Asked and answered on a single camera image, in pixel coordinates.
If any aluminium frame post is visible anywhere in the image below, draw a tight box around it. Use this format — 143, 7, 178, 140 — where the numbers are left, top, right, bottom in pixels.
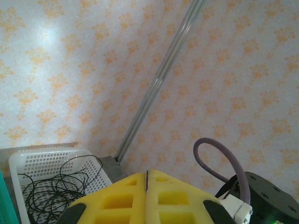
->
114, 0, 206, 163

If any black cable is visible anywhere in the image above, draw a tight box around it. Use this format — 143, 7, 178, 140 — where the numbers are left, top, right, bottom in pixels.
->
18, 155, 103, 221

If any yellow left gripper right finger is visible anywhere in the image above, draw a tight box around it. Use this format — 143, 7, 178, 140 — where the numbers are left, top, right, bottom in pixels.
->
146, 169, 236, 224

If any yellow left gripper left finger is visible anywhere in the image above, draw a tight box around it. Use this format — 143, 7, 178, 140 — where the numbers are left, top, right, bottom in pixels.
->
56, 171, 148, 224

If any white perforated plastic basket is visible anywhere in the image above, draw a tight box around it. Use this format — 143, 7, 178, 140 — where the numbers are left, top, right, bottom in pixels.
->
8, 147, 113, 224

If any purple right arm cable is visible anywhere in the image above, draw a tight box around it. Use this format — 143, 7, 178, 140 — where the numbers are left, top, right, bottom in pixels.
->
193, 137, 252, 205

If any teal perforated plastic basket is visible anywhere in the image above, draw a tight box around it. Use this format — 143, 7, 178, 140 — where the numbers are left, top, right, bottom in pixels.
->
0, 169, 21, 224

